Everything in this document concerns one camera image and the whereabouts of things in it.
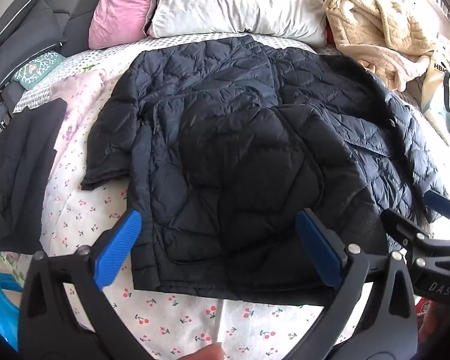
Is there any white pillow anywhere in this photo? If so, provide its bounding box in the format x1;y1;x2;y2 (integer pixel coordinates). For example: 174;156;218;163
146;0;329;46

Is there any cherry print blanket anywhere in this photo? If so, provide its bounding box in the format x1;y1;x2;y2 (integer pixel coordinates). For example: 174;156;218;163
7;68;364;360

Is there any dark grey cushion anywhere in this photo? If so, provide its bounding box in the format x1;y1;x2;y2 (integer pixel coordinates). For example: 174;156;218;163
0;0;69;88
62;0;106;50

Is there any teal patterned cushion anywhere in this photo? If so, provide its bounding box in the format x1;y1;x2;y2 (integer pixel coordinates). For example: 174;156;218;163
13;52;67;91

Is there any pink velvet pillow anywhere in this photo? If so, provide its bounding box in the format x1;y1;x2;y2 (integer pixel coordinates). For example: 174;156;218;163
88;0;164;49

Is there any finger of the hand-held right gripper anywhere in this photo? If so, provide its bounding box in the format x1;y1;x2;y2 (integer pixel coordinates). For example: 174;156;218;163
424;190;450;235
381;209;441;261

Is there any beige fleece robe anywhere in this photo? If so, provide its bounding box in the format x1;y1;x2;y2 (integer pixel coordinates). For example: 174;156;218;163
322;0;442;92

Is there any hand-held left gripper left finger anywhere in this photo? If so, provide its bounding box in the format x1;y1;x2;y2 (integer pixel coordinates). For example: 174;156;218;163
18;210;154;360

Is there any person's left hand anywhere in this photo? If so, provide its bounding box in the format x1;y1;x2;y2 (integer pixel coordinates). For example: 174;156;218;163
183;344;223;360

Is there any green leaf print cloth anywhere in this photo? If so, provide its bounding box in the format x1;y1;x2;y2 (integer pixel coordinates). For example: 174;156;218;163
0;250;28;286

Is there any navy quilted puffer jacket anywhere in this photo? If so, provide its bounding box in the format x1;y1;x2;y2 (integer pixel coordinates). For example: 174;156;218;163
80;34;450;301

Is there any white tote bag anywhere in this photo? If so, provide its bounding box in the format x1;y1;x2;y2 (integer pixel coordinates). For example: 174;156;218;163
420;47;450;148

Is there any black garment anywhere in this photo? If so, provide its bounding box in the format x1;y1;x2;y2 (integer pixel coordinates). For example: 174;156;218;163
0;98;68;256

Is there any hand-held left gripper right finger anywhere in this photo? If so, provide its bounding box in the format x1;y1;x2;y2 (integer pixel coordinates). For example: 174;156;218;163
295;208;421;360

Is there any blue plastic stool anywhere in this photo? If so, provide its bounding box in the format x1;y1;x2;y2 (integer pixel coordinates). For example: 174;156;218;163
0;270;26;350

